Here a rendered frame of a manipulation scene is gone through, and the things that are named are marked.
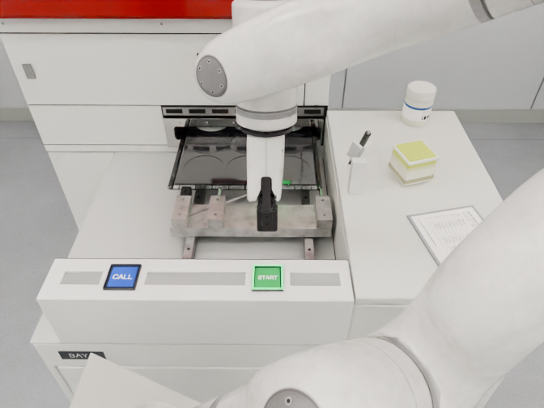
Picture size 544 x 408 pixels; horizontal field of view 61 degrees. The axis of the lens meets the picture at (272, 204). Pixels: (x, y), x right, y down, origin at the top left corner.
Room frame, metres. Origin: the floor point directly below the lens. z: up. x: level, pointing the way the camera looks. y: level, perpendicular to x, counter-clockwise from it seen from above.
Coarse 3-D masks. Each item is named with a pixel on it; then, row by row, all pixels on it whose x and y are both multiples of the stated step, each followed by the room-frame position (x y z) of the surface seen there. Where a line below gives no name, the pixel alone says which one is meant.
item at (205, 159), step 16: (192, 128) 1.10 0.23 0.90; (224, 128) 1.11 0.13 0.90; (304, 128) 1.10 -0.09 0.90; (192, 144) 1.03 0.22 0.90; (208, 144) 1.03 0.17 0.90; (224, 144) 1.03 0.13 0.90; (240, 144) 1.03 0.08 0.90; (288, 144) 1.03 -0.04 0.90; (304, 144) 1.03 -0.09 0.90; (192, 160) 0.95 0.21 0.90; (208, 160) 0.95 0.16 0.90; (224, 160) 0.95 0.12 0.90; (240, 160) 0.95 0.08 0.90; (288, 160) 0.95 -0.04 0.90; (304, 160) 0.95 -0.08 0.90; (176, 176) 0.89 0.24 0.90; (192, 176) 0.89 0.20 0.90; (208, 176) 0.89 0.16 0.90; (224, 176) 0.89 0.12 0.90; (240, 176) 0.89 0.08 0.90; (288, 176) 0.89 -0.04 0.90; (304, 176) 0.89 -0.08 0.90
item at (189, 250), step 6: (198, 192) 0.89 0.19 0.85; (204, 192) 0.90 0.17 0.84; (198, 198) 0.86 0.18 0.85; (204, 198) 0.89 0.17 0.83; (198, 204) 0.84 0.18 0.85; (186, 240) 0.72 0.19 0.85; (192, 240) 0.72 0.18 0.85; (186, 246) 0.70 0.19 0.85; (192, 246) 0.70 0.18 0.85; (186, 252) 0.68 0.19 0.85; (192, 252) 0.68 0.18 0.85; (186, 258) 0.66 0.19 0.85; (192, 258) 0.67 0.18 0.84
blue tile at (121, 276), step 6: (114, 270) 0.53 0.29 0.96; (120, 270) 0.53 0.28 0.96; (126, 270) 0.53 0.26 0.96; (132, 270) 0.53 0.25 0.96; (114, 276) 0.52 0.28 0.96; (120, 276) 0.52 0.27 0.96; (126, 276) 0.52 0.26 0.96; (132, 276) 0.52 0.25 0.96; (108, 282) 0.51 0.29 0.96; (114, 282) 0.51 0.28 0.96; (120, 282) 0.51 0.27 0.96; (126, 282) 0.51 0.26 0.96; (132, 282) 0.51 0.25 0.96
